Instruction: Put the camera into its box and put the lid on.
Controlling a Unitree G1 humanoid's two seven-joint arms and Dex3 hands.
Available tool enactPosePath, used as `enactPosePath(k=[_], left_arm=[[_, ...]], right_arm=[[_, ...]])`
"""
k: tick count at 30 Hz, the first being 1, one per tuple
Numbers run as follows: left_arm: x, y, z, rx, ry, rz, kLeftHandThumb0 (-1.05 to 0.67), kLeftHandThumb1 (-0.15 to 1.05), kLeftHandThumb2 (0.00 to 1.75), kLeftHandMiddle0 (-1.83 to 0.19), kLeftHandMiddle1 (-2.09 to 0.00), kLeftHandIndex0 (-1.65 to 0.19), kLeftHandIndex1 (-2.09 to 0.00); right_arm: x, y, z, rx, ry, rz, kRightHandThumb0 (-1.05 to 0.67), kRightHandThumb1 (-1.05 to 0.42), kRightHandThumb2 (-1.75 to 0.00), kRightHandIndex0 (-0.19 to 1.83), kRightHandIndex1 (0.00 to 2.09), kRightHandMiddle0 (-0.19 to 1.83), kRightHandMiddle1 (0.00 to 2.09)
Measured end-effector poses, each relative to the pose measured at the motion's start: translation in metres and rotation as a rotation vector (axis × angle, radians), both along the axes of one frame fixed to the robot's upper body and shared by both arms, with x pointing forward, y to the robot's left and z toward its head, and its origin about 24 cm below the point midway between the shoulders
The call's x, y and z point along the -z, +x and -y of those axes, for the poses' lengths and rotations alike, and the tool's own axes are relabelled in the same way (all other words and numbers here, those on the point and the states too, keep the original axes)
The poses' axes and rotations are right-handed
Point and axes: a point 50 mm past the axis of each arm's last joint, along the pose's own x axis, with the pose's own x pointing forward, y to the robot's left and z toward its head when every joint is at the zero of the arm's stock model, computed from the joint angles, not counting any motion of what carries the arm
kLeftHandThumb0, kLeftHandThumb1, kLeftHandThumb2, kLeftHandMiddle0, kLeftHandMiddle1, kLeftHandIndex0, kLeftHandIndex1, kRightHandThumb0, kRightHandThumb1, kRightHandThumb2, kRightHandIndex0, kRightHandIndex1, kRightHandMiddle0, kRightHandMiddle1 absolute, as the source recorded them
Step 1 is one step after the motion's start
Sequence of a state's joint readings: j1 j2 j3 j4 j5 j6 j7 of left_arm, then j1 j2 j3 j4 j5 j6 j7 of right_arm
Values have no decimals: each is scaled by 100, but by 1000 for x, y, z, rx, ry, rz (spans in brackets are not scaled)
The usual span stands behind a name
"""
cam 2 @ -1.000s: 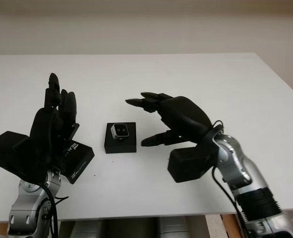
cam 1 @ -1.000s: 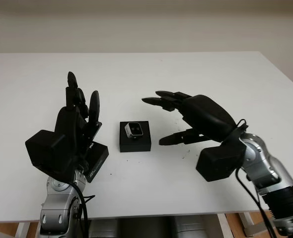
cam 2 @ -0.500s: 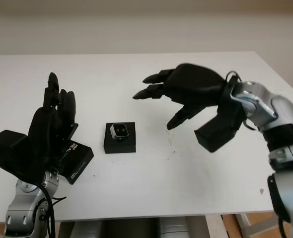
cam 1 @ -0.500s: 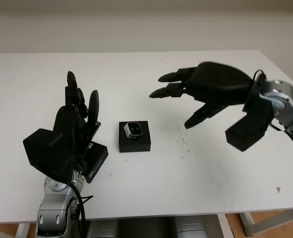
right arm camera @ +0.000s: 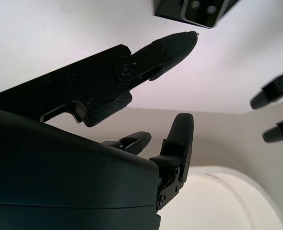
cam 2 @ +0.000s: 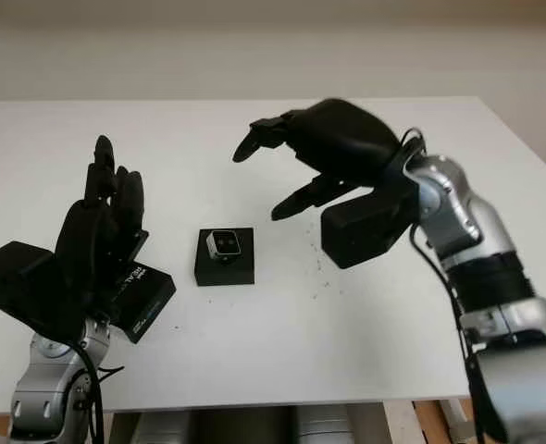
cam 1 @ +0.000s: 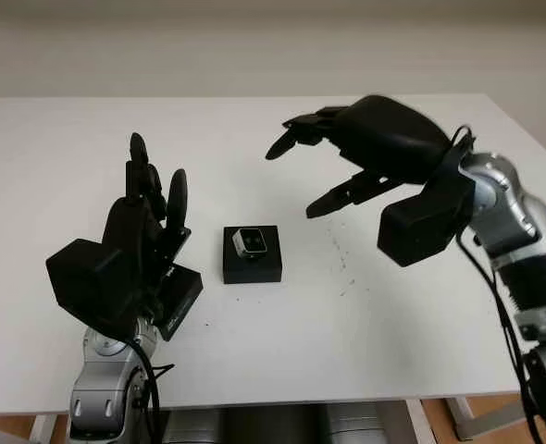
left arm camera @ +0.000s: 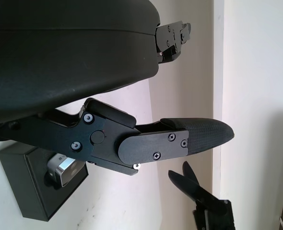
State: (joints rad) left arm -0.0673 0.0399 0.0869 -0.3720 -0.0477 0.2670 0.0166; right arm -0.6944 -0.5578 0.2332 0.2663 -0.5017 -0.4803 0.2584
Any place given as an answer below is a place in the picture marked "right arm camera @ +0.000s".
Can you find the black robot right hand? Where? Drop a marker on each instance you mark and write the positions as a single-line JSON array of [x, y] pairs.
[[60, 179]]

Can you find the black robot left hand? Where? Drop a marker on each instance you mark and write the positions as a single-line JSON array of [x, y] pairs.
[[275, 88]]

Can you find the black camera box base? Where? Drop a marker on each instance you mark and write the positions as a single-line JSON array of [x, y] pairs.
[[168, 9]]

